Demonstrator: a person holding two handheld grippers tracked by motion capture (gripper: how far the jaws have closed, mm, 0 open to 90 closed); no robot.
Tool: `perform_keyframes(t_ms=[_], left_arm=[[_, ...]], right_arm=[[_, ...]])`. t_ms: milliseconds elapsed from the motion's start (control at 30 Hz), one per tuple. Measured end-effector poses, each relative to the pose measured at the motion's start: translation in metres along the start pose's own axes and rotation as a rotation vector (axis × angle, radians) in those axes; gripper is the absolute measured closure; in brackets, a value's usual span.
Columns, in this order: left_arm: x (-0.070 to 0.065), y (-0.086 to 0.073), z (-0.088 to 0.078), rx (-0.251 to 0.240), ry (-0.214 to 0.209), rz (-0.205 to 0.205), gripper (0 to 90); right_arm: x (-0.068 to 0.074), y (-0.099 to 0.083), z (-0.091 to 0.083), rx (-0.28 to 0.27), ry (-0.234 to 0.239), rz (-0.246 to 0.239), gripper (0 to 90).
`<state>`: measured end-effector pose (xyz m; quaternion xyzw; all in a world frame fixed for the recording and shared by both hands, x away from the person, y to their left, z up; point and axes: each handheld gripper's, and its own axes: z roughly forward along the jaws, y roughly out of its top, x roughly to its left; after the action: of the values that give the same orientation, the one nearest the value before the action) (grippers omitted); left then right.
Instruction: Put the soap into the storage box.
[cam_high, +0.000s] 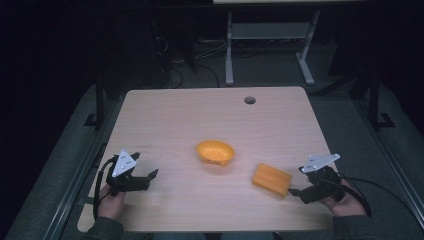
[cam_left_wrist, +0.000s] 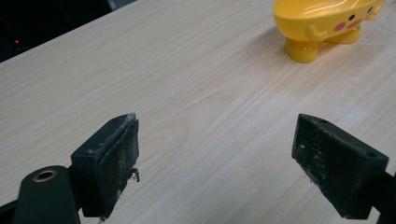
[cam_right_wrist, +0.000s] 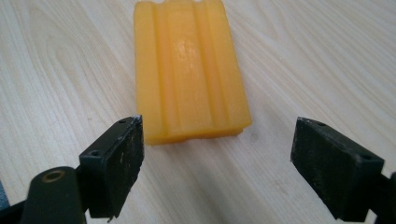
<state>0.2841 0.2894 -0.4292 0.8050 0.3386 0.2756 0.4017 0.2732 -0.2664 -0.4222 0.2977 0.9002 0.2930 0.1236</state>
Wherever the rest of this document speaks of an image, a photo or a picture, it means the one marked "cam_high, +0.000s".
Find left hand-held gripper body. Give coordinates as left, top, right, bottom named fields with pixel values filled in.
left=105, top=148, right=152, bottom=197

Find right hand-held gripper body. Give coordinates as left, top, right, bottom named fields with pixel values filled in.
left=298, top=152, right=346, bottom=205

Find orange rectangular block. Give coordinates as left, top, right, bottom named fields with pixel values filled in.
left=251, top=162, right=293, bottom=198

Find orange plastic bowl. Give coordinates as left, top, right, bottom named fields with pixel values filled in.
left=195, top=139, right=236, bottom=168

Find person's right hand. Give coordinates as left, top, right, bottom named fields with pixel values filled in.
left=321, top=179, right=369, bottom=218

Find person's left hand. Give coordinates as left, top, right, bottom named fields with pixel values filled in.
left=97, top=184, right=127, bottom=221

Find black metal stand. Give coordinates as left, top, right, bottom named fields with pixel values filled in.
left=83, top=71, right=108, bottom=131
left=368, top=68, right=397, bottom=131

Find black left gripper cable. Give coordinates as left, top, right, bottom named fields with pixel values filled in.
left=92, top=156, right=118, bottom=221

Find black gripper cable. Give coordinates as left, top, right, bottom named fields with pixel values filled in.
left=92, top=156, right=118, bottom=221
left=318, top=173, right=419, bottom=219

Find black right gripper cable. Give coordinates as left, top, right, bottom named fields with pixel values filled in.
left=318, top=173, right=419, bottom=219

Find grey metal floor rail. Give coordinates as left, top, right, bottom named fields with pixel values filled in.
left=41, top=96, right=126, bottom=240
left=353, top=98, right=424, bottom=221

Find black floor cables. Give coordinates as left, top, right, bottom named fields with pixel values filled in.
left=151, top=33, right=231, bottom=89

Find white metal table frame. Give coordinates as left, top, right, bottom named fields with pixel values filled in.
left=224, top=9, right=322, bottom=87

